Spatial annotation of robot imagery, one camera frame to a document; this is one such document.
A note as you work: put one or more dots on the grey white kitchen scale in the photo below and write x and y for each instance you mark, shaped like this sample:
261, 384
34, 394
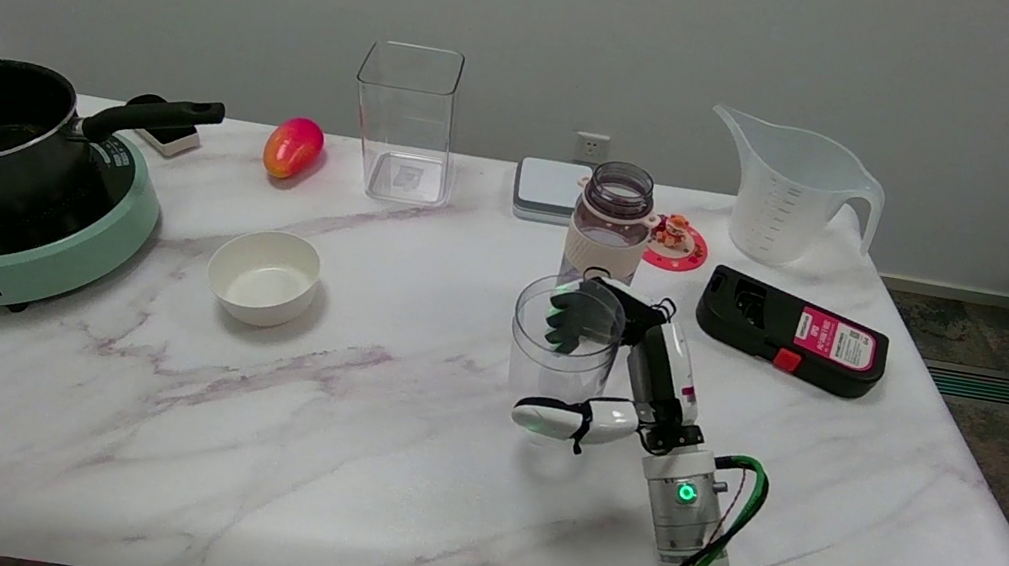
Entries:
547, 191

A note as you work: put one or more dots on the green induction cooker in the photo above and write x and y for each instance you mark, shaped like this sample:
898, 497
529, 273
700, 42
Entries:
60, 274

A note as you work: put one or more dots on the clear square storage container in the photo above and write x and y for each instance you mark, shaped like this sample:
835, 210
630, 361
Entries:
404, 130

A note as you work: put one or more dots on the black device with pink label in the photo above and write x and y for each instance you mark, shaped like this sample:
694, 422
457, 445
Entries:
760, 329

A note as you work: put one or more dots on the red yellow mango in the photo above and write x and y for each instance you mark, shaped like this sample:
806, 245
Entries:
291, 148

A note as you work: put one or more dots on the pink round coaster with figure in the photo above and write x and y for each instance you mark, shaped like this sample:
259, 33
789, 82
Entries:
682, 250

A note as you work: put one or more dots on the white wall socket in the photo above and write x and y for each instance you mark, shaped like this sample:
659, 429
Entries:
592, 147

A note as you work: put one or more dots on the large translucent measuring jug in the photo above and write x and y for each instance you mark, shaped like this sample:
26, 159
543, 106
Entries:
785, 206

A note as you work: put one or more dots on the small clear measuring cup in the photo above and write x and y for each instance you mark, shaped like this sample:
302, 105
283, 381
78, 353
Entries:
551, 371

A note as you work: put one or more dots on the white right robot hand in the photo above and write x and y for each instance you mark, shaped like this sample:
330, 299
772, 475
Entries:
668, 370

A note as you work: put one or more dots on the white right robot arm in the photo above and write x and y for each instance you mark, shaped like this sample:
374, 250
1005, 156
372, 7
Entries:
689, 525

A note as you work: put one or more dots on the floor vent grille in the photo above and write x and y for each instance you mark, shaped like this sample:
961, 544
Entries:
989, 387

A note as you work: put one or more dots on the purple clear water bottle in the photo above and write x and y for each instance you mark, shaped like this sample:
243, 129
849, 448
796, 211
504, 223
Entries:
608, 239

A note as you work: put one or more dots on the white round bowl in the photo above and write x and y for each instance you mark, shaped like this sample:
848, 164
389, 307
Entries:
261, 285

